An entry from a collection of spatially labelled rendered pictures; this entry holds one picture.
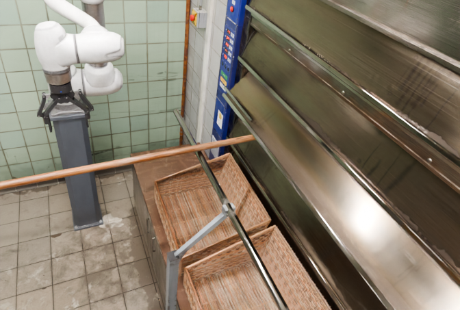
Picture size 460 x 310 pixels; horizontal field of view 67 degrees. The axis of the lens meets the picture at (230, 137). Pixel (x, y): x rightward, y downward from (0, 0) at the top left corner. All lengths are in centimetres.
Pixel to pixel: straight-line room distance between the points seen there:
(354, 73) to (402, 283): 66
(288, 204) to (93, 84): 125
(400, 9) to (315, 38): 34
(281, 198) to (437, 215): 81
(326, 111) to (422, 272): 60
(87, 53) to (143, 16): 130
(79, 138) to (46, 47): 105
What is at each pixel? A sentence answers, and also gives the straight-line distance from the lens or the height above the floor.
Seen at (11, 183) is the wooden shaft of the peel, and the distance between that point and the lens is 152.
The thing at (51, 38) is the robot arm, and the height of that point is 170.
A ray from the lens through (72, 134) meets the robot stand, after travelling 227.
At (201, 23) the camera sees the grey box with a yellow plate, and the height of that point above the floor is 144.
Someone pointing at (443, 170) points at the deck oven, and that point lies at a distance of 107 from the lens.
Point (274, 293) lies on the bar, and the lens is 121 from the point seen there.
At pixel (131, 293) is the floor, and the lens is 252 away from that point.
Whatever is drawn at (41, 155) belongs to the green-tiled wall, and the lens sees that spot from 306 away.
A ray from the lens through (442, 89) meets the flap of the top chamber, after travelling 105.
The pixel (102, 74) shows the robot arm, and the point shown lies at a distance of 206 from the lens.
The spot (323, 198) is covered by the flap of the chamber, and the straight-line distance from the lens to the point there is 137.
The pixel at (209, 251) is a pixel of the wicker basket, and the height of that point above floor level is 73.
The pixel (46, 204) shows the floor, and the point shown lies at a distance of 309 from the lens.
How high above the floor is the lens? 219
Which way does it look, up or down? 36 degrees down
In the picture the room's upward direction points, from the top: 9 degrees clockwise
